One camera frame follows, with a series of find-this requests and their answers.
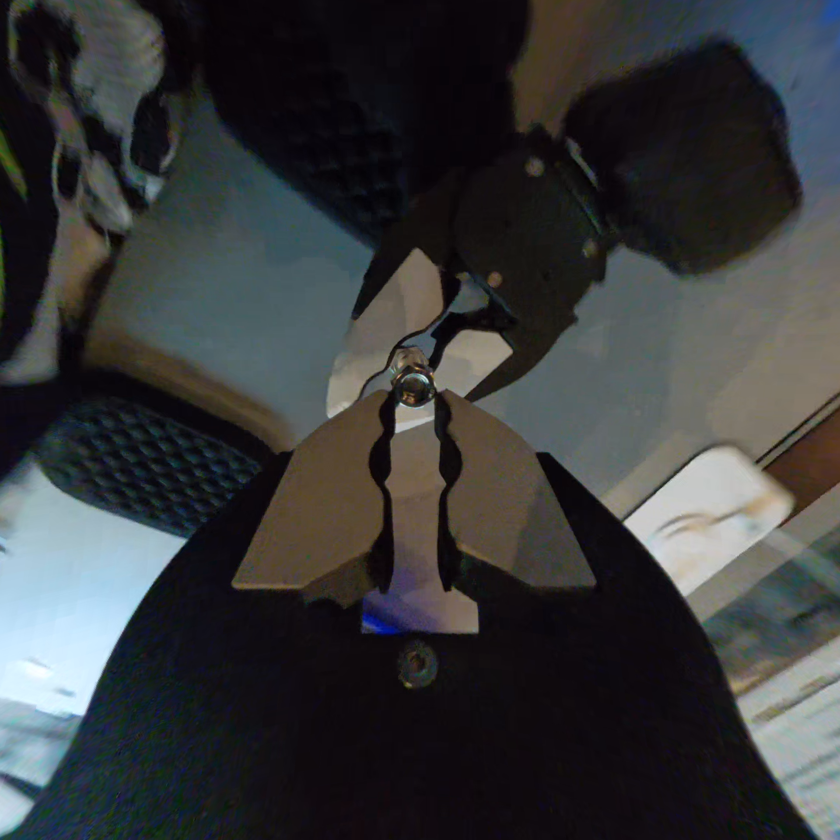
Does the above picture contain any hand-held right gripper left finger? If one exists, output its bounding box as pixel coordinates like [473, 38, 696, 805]
[233, 390, 396, 606]

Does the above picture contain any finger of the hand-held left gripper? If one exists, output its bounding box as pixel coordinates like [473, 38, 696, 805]
[392, 314, 516, 434]
[326, 248, 462, 419]

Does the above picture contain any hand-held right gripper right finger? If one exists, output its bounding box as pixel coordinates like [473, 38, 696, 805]
[433, 389, 597, 592]

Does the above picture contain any black textured chair armrest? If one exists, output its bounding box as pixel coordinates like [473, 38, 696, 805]
[36, 394, 280, 540]
[210, 66, 427, 247]

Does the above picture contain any white metal document stand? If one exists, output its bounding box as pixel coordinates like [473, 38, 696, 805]
[623, 445, 796, 595]

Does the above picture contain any printed black white shirt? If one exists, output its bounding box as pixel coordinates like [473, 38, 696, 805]
[0, 0, 191, 375]

